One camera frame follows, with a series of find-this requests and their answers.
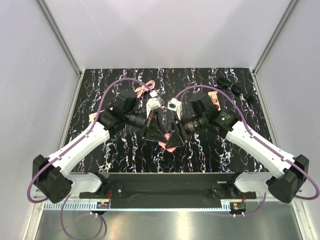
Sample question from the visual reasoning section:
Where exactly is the pink square charger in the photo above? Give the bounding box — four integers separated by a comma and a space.
157, 132, 177, 153

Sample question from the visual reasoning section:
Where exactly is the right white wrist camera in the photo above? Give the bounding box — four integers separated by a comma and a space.
166, 97, 183, 120

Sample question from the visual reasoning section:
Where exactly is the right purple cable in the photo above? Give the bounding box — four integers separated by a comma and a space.
173, 84, 320, 216

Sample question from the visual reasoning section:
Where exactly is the purple cable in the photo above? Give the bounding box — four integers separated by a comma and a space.
26, 77, 156, 238
173, 84, 320, 216

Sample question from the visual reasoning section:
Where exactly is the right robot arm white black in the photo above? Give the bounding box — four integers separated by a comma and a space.
166, 92, 310, 203

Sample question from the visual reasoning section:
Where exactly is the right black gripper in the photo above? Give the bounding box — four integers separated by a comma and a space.
165, 114, 207, 150

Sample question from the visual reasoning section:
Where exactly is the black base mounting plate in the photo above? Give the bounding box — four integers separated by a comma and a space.
80, 173, 256, 200

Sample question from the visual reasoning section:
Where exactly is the black coiled cable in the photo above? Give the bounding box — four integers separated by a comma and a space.
216, 76, 254, 102

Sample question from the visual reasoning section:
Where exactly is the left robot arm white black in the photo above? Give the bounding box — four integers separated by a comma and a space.
32, 90, 167, 204

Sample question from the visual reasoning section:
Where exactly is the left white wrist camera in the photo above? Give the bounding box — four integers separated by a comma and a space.
146, 90, 163, 117

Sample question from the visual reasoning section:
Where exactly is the grey slotted cable duct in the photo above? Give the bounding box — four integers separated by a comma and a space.
44, 201, 110, 211

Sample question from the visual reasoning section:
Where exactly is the pink coiled cord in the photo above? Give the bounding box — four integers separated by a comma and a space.
135, 79, 156, 100

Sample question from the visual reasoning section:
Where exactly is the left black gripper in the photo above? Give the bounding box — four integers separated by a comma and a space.
124, 109, 169, 143

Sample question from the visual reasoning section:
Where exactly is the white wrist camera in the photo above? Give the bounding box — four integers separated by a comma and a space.
166, 97, 183, 120
146, 90, 163, 117

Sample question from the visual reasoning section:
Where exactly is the wooden red socket power strip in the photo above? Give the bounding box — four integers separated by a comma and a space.
208, 91, 221, 111

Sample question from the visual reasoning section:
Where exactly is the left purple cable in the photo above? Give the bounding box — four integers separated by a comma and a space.
26, 77, 156, 238

